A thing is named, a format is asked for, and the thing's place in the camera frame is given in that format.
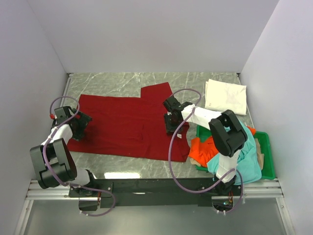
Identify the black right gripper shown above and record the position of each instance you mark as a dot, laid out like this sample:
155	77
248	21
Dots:
168	127

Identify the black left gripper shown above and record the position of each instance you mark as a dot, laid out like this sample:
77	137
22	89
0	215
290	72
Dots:
83	120

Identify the red t shirt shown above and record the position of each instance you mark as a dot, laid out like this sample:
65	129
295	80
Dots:
130	126

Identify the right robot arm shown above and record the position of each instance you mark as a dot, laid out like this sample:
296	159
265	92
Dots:
228	136

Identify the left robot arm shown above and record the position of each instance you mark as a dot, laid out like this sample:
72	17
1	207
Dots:
52	157

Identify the orange t shirt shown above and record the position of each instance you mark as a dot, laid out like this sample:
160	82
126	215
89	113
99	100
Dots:
203	152

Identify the folded white t shirt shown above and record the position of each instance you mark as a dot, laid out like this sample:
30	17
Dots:
222	96

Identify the teal t shirt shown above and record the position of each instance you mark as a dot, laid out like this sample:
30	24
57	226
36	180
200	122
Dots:
247	161

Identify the green plastic bin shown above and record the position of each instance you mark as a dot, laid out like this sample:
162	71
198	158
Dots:
268	171

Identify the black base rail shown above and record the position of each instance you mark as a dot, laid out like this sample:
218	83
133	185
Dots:
146	192

